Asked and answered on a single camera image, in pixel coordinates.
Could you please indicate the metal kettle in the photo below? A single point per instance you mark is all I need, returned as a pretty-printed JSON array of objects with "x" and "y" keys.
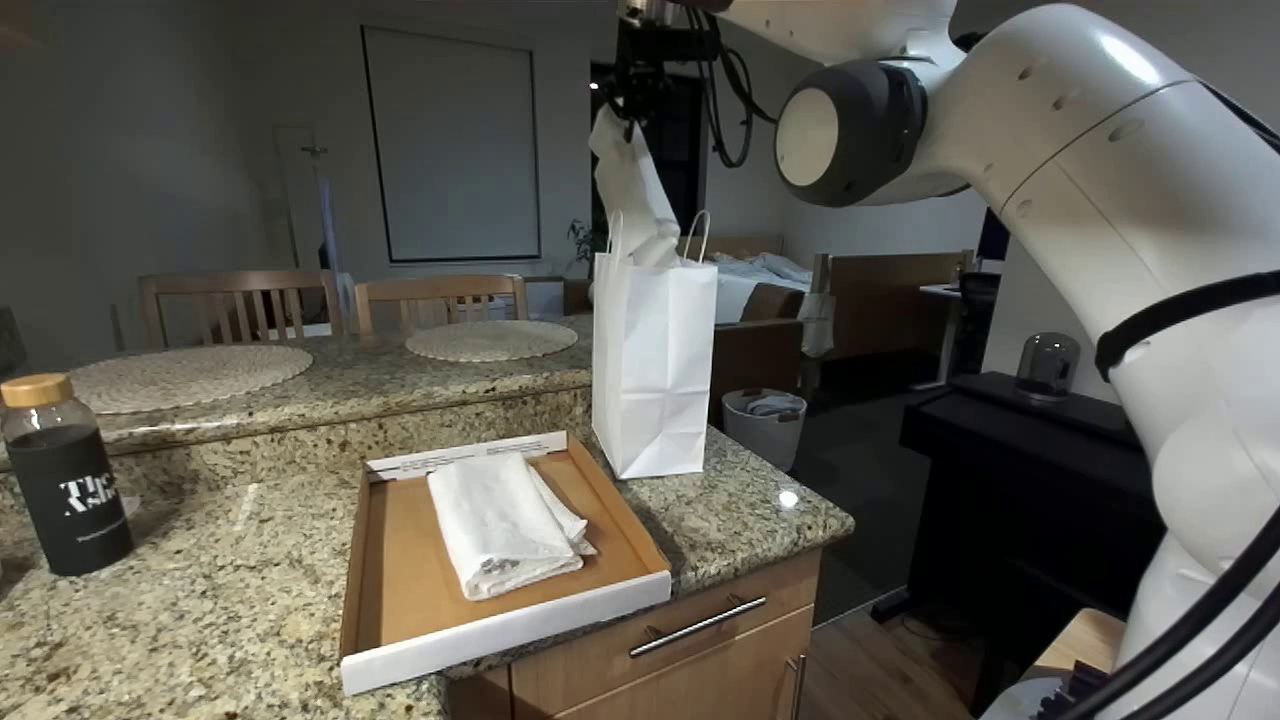
[{"x": 1051, "y": 361}]

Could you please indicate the white towel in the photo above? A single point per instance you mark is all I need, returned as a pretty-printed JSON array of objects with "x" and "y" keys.
[
  {"x": 638, "y": 201},
  {"x": 503, "y": 526}
]

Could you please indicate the white trash bin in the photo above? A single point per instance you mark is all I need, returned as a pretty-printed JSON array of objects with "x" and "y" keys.
[{"x": 764, "y": 431}]

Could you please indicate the black piano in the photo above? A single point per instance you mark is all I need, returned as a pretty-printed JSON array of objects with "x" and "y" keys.
[{"x": 1027, "y": 493}]

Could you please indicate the black speaker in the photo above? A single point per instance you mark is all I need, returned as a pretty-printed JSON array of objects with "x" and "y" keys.
[{"x": 994, "y": 236}]

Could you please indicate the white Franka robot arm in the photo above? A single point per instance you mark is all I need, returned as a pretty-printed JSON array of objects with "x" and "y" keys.
[{"x": 1135, "y": 145}]

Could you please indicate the round woven placemat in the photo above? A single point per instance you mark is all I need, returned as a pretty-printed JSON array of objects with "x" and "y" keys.
[
  {"x": 488, "y": 343},
  {"x": 187, "y": 376}
]

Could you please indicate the wooden stool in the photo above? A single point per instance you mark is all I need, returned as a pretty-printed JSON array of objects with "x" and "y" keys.
[{"x": 1080, "y": 642}]

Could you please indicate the wooden dining chair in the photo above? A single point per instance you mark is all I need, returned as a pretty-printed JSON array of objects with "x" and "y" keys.
[
  {"x": 243, "y": 305},
  {"x": 432, "y": 302}
]

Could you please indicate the wooden lower cabinet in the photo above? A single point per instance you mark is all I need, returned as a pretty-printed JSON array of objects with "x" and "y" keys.
[{"x": 722, "y": 664}]

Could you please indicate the shallow cardboard tray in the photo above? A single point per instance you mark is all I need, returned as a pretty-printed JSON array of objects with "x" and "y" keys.
[{"x": 402, "y": 574}]

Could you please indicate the white wall board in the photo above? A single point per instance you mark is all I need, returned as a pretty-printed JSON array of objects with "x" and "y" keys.
[{"x": 454, "y": 145}]

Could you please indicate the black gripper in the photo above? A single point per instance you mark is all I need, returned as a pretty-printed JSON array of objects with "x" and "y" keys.
[{"x": 647, "y": 79}]

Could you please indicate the dark doorway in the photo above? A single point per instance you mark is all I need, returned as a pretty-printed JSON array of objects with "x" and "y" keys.
[{"x": 688, "y": 164}]

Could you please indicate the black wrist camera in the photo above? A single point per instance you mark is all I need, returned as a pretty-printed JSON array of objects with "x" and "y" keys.
[{"x": 666, "y": 43}]

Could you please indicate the black jar with wooden lid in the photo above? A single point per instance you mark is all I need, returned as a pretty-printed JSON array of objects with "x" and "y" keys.
[{"x": 66, "y": 493}]

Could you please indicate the white cloth pile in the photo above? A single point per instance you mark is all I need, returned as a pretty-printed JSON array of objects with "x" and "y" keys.
[{"x": 764, "y": 280}]

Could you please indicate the white paper bag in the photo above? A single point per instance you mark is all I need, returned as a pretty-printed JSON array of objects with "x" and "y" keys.
[{"x": 655, "y": 375}]

